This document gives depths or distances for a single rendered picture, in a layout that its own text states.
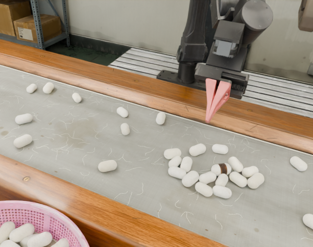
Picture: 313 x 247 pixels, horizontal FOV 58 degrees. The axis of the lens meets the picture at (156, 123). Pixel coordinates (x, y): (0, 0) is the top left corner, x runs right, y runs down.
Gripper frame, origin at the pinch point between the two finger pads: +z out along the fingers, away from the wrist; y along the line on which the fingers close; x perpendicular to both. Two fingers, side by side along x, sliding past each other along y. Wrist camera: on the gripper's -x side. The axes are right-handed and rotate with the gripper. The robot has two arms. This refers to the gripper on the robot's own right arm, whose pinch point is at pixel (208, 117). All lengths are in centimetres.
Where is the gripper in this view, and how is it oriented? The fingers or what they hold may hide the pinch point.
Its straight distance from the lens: 55.2
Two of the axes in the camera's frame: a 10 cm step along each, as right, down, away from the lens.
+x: 1.9, 3.0, 9.4
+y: 9.2, 2.8, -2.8
